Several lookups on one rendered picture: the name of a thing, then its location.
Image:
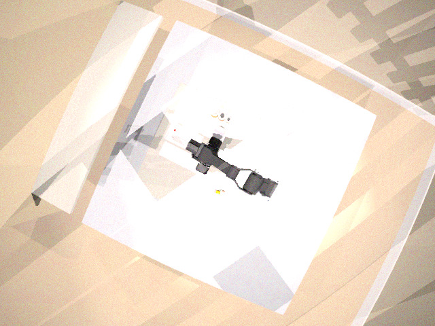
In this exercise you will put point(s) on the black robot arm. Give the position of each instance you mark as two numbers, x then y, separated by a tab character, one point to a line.
255	182

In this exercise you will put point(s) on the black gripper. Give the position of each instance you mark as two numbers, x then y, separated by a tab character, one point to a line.
214	143

